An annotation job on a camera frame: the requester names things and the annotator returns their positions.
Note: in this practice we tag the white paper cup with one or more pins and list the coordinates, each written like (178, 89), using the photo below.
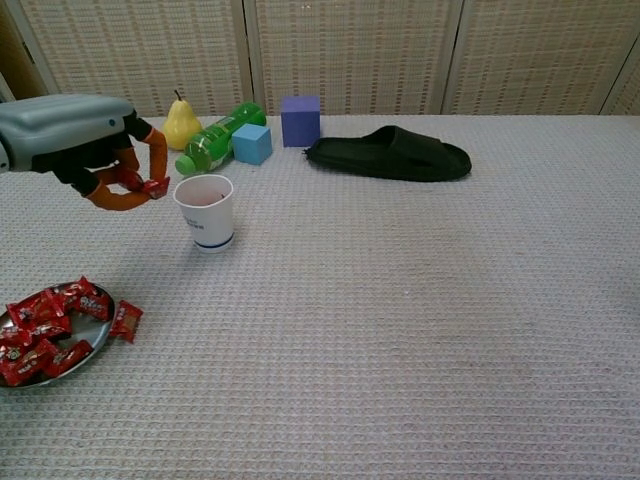
(210, 222)

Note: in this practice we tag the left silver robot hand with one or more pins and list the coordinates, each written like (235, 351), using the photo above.
(60, 125)

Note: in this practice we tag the black slipper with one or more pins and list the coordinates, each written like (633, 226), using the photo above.
(390, 155)

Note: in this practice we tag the red candy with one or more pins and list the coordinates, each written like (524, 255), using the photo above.
(30, 311)
(67, 356)
(47, 330)
(22, 367)
(67, 292)
(126, 321)
(152, 187)
(95, 305)
(12, 345)

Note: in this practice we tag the green plastic bottle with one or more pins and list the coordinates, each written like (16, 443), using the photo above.
(210, 145)

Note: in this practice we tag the yellow pear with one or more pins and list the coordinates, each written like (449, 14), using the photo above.
(180, 127)

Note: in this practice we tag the round metal plate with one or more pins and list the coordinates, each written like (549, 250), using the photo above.
(98, 334)

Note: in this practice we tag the brown wooden board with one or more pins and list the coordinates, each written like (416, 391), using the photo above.
(20, 65)

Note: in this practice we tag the white woven tablecloth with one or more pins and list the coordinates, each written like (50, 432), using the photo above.
(350, 325)

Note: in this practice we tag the light blue cube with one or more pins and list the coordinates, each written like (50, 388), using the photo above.
(252, 145)

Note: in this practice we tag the woven folding screen panel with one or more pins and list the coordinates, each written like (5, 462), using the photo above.
(140, 55)
(540, 50)
(350, 50)
(630, 95)

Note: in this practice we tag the purple cube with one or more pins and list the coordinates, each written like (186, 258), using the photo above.
(300, 125)

